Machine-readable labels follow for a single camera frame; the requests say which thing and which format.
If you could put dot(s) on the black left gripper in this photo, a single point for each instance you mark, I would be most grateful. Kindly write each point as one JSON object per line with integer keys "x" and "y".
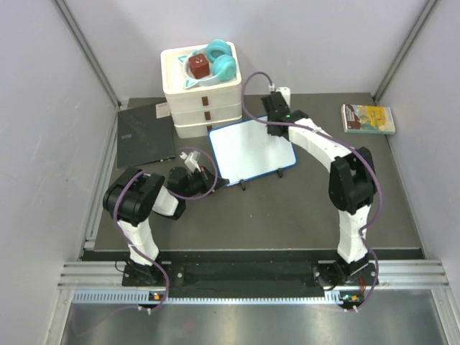
{"x": 207, "y": 179}

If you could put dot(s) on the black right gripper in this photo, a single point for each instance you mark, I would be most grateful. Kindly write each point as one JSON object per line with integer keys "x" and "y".
{"x": 269, "y": 131}

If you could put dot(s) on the blue framed whiteboard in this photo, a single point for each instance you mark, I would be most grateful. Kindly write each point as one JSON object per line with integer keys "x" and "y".
{"x": 244, "y": 151}

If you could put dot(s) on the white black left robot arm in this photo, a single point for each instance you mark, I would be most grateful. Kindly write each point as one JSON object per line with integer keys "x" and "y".
{"x": 135, "y": 194}

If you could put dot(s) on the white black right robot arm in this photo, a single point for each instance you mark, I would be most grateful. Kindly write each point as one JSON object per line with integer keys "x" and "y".
{"x": 351, "y": 187}

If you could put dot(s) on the black whiteboard foot near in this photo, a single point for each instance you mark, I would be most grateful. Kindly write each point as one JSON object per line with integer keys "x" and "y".
{"x": 243, "y": 185}

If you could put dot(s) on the black whiteboard foot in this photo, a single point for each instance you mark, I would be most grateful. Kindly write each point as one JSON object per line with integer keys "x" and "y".
{"x": 243, "y": 185}
{"x": 280, "y": 172}

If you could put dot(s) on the black whiteboard foot far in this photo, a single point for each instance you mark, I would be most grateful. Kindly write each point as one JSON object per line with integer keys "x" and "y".
{"x": 280, "y": 172}

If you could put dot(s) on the white stacked drawer box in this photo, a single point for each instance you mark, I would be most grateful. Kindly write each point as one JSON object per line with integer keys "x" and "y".
{"x": 198, "y": 110}

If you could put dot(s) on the colourful illustrated book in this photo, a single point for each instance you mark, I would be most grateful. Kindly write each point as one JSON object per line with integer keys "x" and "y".
{"x": 367, "y": 119}

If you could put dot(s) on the teal cat ear headphones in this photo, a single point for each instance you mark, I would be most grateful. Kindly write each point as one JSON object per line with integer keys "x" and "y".
{"x": 222, "y": 65}

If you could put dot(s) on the black notebook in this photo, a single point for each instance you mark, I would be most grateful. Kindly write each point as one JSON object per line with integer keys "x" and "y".
{"x": 144, "y": 135}

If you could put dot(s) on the dark red cube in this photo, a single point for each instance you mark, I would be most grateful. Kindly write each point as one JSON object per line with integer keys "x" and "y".
{"x": 199, "y": 66}

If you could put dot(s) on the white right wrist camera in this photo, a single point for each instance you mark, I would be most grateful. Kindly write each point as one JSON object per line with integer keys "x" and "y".
{"x": 285, "y": 92}

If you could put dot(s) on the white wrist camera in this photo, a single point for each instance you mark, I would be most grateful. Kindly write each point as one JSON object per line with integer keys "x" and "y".
{"x": 285, "y": 92}
{"x": 191, "y": 160}

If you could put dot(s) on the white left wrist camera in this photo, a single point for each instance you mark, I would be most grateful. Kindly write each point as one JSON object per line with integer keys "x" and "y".
{"x": 191, "y": 160}

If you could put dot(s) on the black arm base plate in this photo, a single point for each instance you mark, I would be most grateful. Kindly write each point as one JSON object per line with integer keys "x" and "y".
{"x": 230, "y": 278}

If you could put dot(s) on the aluminium frame rail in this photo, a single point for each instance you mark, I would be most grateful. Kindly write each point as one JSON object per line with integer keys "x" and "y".
{"x": 396, "y": 274}

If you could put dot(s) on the white slotted cable duct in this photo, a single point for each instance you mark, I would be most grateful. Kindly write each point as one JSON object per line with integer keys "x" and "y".
{"x": 145, "y": 297}

